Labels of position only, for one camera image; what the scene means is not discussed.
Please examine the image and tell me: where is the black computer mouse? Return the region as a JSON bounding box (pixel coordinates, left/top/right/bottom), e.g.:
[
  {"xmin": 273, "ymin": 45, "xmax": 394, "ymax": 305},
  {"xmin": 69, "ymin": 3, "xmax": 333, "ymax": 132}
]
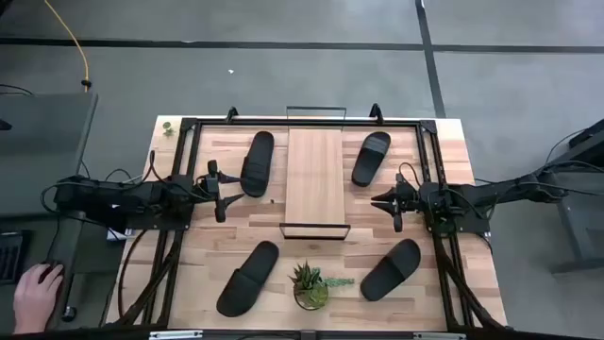
[{"xmin": 37, "ymin": 261, "xmax": 65, "ymax": 284}]

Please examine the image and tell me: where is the yellow hanging cable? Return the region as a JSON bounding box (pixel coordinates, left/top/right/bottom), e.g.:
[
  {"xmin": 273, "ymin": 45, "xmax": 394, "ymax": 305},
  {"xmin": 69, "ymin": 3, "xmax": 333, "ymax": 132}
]
[{"xmin": 43, "ymin": 0, "xmax": 91, "ymax": 92}]

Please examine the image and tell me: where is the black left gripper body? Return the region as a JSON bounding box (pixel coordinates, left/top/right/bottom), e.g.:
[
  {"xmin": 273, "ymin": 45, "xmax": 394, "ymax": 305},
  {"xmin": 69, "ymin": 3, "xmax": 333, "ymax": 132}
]
[{"xmin": 195, "ymin": 159, "xmax": 227, "ymax": 224}]

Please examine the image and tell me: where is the silver metal bracket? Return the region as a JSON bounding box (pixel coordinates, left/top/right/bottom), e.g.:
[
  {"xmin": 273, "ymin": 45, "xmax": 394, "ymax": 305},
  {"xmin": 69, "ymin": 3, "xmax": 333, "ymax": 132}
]
[
  {"xmin": 148, "ymin": 330, "xmax": 205, "ymax": 340},
  {"xmin": 412, "ymin": 331, "xmax": 467, "ymax": 340}
]

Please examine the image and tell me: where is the wooden shelf with black frame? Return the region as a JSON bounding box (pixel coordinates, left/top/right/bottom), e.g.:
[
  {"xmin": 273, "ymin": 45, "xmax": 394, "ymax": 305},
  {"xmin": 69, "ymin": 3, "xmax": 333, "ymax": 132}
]
[{"xmin": 278, "ymin": 105, "xmax": 352, "ymax": 241}]

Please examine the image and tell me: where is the thick black cable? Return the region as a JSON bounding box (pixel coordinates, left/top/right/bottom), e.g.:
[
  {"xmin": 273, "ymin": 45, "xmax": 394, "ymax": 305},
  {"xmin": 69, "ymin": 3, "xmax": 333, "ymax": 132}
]
[{"xmin": 116, "ymin": 229, "xmax": 151, "ymax": 318}]

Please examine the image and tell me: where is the succulent plant in dark pot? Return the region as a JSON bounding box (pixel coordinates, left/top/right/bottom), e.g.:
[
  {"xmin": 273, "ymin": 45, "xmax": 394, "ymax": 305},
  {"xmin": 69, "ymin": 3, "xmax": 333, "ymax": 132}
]
[{"xmin": 288, "ymin": 260, "xmax": 356, "ymax": 312}]

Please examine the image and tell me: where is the black keyboard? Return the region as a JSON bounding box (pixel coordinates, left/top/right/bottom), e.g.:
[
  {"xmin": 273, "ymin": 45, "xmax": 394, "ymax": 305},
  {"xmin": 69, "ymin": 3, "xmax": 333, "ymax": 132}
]
[{"xmin": 0, "ymin": 229, "xmax": 32, "ymax": 285}]

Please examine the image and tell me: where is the dark grey metal stand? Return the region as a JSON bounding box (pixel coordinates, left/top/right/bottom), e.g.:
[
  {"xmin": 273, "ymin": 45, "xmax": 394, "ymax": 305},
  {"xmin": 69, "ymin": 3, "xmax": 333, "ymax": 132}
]
[{"xmin": 546, "ymin": 117, "xmax": 604, "ymax": 276}]

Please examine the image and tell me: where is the grey desk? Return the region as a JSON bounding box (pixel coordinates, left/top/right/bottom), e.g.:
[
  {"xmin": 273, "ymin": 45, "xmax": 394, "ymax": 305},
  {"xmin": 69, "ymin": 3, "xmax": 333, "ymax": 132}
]
[{"xmin": 0, "ymin": 91, "xmax": 100, "ymax": 218}]

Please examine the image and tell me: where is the black rubber slide sandal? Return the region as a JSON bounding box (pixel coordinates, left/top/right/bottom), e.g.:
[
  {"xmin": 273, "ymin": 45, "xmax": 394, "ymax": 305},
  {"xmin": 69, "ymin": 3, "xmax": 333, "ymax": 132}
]
[
  {"xmin": 215, "ymin": 240, "xmax": 280, "ymax": 318},
  {"xmin": 239, "ymin": 130, "xmax": 276, "ymax": 199},
  {"xmin": 350, "ymin": 130, "xmax": 393, "ymax": 188},
  {"xmin": 360, "ymin": 238, "xmax": 422, "ymax": 302}
]

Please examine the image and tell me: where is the white power box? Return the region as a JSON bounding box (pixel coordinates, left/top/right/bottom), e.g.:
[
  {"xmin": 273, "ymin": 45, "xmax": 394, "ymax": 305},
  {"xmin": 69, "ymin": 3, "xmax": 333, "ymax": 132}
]
[{"xmin": 106, "ymin": 227, "xmax": 134, "ymax": 243}]

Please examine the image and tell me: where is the dark desk with keyboard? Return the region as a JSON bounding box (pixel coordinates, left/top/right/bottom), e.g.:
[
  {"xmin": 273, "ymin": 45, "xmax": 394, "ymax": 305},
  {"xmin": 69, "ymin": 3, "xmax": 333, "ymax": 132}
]
[{"xmin": 0, "ymin": 210, "xmax": 86, "ymax": 334}]

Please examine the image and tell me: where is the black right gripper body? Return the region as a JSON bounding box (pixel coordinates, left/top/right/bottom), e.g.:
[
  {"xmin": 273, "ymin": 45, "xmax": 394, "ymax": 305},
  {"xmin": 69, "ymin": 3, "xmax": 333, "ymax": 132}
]
[{"xmin": 387, "ymin": 173, "xmax": 422, "ymax": 233}]

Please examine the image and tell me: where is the person's hand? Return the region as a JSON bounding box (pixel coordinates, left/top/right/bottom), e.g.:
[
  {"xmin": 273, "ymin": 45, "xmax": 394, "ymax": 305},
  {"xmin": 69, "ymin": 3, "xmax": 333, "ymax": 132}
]
[{"xmin": 12, "ymin": 263, "xmax": 65, "ymax": 335}]

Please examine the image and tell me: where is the black aluminium rig frame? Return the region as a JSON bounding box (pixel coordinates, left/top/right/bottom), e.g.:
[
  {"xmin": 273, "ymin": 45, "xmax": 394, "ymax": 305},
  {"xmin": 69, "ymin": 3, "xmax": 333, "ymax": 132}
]
[{"xmin": 101, "ymin": 106, "xmax": 509, "ymax": 332}]

